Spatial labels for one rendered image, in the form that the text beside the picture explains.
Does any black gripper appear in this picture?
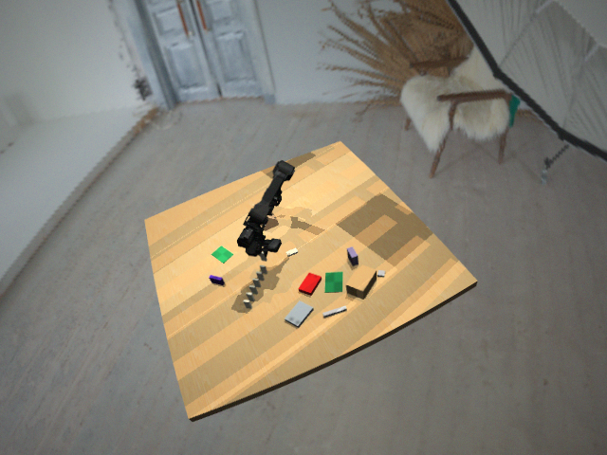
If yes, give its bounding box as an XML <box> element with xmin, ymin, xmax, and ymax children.
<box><xmin>253</xmin><ymin>230</ymin><xmax>282</xmax><ymax>257</ymax></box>

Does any green flat block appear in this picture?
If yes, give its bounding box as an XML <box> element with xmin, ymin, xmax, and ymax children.
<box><xmin>325</xmin><ymin>271</ymin><xmax>343</xmax><ymax>293</ymax></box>

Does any red flat block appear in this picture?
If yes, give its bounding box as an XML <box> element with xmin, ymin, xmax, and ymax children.
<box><xmin>298</xmin><ymin>273</ymin><xmax>322</xmax><ymax>296</ymax></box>

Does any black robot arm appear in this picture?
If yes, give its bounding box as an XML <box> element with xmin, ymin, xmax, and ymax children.
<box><xmin>237</xmin><ymin>160</ymin><xmax>295</xmax><ymax>257</ymax></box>

